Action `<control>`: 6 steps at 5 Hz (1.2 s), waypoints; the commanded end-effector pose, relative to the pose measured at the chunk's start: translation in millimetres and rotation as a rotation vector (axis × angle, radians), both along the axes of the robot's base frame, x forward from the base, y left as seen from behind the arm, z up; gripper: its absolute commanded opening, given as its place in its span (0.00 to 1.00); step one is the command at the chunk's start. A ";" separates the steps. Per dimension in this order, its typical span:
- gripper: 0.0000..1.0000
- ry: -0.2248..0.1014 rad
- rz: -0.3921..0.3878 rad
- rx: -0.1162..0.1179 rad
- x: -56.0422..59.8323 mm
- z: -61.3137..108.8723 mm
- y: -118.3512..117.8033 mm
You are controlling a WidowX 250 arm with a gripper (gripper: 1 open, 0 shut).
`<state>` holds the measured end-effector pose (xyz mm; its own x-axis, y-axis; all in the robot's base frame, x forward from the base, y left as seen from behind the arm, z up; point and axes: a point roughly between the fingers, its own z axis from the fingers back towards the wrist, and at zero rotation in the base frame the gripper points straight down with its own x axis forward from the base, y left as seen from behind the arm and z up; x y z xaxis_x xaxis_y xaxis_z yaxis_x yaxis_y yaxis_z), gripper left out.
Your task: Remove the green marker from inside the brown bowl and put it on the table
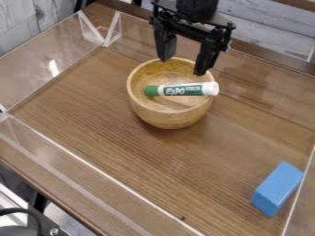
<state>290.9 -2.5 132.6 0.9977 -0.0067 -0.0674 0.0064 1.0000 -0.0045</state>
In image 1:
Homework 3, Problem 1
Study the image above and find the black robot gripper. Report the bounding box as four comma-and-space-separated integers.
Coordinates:
150, 0, 236, 77

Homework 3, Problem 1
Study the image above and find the clear acrylic corner bracket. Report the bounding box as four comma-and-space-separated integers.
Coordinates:
77, 11, 122, 48

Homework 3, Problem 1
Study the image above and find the green Expo marker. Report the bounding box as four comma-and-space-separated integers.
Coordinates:
144, 82, 219, 97

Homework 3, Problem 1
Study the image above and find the black metal stand base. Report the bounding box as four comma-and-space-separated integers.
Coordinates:
25, 209, 71, 236

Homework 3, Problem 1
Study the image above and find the black cable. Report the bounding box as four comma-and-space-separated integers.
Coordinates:
0, 207, 44, 236

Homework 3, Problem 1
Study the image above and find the brown wooden bowl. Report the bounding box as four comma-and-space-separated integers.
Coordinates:
127, 57, 215, 129

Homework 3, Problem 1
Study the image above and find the blue rectangular block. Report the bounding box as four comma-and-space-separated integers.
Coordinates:
251, 162, 304, 218

